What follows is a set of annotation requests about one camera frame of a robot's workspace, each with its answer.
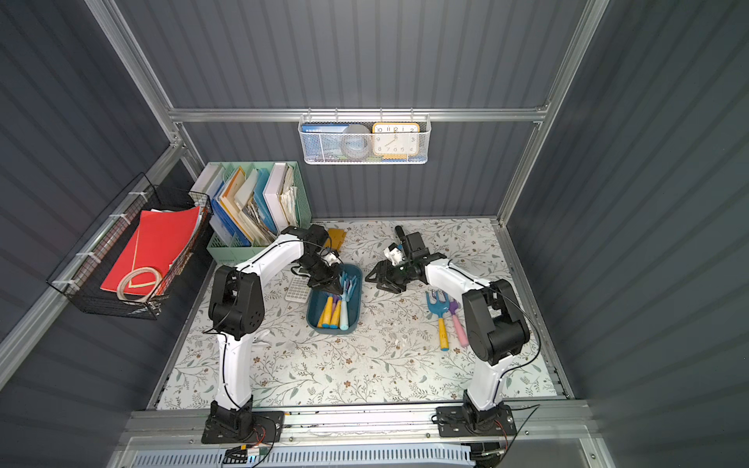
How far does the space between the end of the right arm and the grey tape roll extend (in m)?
0.32

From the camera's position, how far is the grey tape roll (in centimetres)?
88

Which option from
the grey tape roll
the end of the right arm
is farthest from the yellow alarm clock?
the end of the right arm

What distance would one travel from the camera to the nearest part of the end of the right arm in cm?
71

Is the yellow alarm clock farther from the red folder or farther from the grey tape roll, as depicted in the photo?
the red folder

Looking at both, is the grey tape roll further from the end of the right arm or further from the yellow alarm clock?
the end of the right arm
